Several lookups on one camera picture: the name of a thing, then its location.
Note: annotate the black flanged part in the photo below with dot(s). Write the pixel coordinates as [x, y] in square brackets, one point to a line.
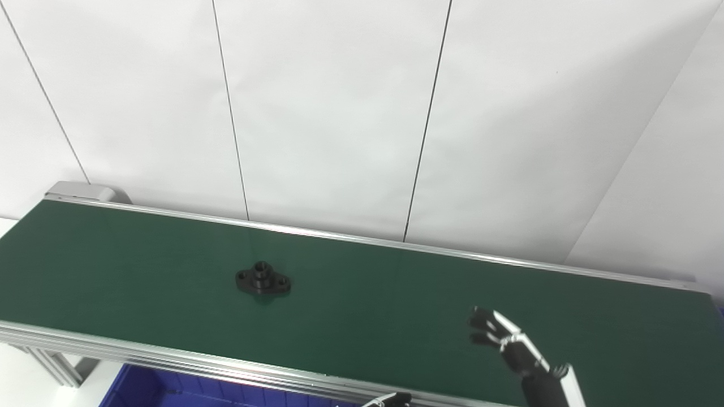
[263, 280]

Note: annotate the green conveyor belt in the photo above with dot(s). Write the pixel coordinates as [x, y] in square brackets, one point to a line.
[169, 355]
[396, 305]

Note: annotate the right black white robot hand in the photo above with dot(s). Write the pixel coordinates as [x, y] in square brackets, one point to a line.
[543, 384]

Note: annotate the aluminium conveyor leg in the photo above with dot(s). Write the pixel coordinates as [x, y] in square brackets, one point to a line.
[56, 364]

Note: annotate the large blue plastic bin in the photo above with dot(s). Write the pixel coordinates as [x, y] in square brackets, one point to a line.
[169, 390]

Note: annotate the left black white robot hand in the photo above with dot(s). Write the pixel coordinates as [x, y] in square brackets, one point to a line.
[390, 401]

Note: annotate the grey conveyor motor housing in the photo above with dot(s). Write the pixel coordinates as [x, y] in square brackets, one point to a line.
[85, 192]

